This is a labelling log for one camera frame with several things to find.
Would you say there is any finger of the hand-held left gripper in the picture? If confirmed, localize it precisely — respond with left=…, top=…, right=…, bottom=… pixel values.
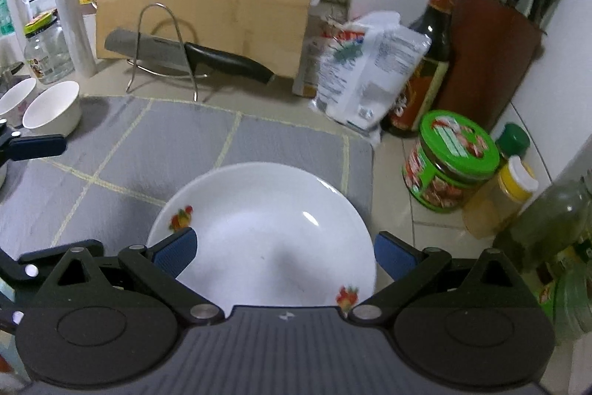
left=0, top=240, right=103, bottom=331
left=0, top=117, right=67, bottom=163

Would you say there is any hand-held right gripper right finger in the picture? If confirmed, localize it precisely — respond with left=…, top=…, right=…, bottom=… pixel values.
left=347, top=231, right=534, bottom=327

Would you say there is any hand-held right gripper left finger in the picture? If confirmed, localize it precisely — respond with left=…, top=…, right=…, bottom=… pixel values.
left=44, top=226, right=227, bottom=327

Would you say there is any white pink-floral bowl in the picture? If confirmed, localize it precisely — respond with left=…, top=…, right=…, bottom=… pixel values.
left=21, top=81, right=83, bottom=135
left=0, top=77, right=38, bottom=128

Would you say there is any white fruit-print plate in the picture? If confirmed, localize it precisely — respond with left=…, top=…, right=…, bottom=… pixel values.
left=146, top=162, right=377, bottom=319

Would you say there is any glass jar green lid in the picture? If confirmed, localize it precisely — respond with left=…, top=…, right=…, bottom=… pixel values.
left=23, top=10, right=75, bottom=85

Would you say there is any grey checked dish mat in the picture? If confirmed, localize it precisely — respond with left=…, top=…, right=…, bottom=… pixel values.
left=0, top=95, right=376, bottom=285

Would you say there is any yellow spice bottle white cap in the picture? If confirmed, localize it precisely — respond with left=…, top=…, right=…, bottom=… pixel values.
left=461, top=155, right=539, bottom=241

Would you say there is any printed jar green lid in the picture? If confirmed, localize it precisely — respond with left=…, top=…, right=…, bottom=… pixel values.
left=401, top=109, right=501, bottom=215

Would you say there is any green-capped bottle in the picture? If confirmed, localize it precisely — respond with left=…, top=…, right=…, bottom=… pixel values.
left=495, top=123, right=531, bottom=160

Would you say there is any white printed bag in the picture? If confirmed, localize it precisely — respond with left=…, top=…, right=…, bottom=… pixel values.
left=309, top=10, right=433, bottom=146

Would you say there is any green plastic bottle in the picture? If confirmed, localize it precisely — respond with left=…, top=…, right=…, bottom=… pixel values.
left=539, top=238, right=592, bottom=345

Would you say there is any dark soy sauce bottle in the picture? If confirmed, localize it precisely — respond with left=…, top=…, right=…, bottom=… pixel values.
left=380, top=0, right=464, bottom=140

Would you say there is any cardboard carton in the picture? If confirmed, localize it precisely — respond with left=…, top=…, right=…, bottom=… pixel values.
left=291, top=0, right=352, bottom=98

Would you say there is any brown knife block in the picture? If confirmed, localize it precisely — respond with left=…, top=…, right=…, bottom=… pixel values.
left=432, top=0, right=543, bottom=132

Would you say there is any metal wire rack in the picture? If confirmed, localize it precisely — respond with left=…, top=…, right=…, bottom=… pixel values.
left=126, top=4, right=209, bottom=102

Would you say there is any black-handled cleaver knife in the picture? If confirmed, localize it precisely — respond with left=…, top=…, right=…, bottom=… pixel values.
left=104, top=29, right=277, bottom=86

